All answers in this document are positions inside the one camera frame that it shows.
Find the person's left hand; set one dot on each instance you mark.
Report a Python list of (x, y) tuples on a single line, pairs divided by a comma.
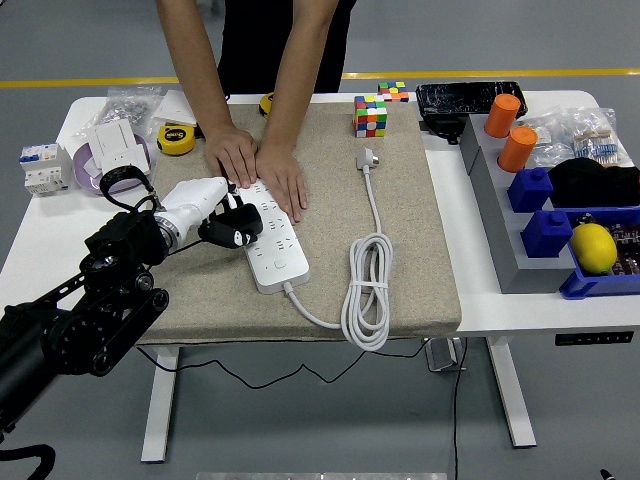
[(282, 177)]

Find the person's right hand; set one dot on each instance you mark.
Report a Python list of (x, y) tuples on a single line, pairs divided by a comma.
[(232, 155)]

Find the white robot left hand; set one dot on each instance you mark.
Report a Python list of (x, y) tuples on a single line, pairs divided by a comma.
[(192, 200)]

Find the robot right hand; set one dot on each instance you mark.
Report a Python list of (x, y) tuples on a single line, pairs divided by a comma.
[(605, 476)]

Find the black power adapter plug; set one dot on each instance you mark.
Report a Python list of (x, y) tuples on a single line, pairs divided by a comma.
[(247, 217)]

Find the white power strip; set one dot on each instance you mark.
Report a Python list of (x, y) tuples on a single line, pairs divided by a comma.
[(280, 260)]

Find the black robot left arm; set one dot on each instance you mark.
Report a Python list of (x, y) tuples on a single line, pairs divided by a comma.
[(90, 320)]

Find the person's left forearm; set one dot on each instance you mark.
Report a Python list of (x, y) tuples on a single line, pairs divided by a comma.
[(297, 75)]

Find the person's right forearm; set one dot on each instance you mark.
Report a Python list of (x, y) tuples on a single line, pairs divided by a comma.
[(200, 65)]

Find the grey-brown mat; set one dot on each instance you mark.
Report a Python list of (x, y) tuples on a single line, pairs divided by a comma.
[(325, 200)]

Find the yellow tape measure black face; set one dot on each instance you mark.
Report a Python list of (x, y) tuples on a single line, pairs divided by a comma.
[(175, 140)]

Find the large puzzle cube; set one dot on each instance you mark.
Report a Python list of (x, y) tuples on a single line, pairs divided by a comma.
[(371, 117)]

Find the purple plate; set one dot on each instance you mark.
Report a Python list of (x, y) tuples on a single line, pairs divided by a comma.
[(82, 180)]

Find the person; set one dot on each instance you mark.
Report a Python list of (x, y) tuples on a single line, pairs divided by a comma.
[(270, 45)]

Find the plastic bag of screws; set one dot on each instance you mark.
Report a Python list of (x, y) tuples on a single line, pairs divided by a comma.
[(125, 105)]

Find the white table leg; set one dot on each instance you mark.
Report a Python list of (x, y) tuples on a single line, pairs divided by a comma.
[(512, 395), (160, 410)]

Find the black table control panel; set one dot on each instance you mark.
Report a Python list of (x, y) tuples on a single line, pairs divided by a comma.
[(592, 338)]

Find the small puzzle cube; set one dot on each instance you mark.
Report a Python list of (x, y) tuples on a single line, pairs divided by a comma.
[(393, 91)]

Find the white circuit breaker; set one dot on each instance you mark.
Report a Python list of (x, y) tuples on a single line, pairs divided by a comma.
[(45, 170)]

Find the blue plastic bin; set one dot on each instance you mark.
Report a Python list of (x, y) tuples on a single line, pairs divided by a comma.
[(590, 287)]

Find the black wrapped tray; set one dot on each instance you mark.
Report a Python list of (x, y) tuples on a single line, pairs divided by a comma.
[(465, 97)]

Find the silver box under table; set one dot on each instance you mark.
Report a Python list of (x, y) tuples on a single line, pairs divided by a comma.
[(442, 356)]

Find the grey stepped block holder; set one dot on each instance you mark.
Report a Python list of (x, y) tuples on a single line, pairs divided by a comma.
[(500, 225)]

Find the orange cylinder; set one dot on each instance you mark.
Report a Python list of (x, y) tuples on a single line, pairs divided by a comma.
[(501, 117), (517, 150)]

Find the yellow lemon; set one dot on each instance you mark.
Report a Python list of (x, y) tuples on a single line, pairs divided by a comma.
[(593, 248)]

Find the circuit boards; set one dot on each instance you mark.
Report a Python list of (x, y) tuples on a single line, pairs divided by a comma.
[(627, 240)]

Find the blue block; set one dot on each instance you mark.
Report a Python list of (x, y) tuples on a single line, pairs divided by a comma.
[(546, 235), (530, 192)]

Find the clear plastic parts bag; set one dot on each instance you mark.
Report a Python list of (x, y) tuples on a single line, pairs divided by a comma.
[(547, 142)]

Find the black cloth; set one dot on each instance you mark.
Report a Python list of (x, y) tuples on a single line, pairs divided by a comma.
[(590, 185)]

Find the plastic bag of resistors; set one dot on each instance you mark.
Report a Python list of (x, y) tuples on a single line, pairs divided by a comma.
[(600, 137)]

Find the white square wall switch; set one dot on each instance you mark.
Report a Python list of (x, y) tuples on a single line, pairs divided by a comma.
[(175, 107)]

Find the white wall socket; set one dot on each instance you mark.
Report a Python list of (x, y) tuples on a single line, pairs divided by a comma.
[(125, 159)]

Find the white switch panel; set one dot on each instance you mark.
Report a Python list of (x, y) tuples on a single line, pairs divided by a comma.
[(115, 137)]

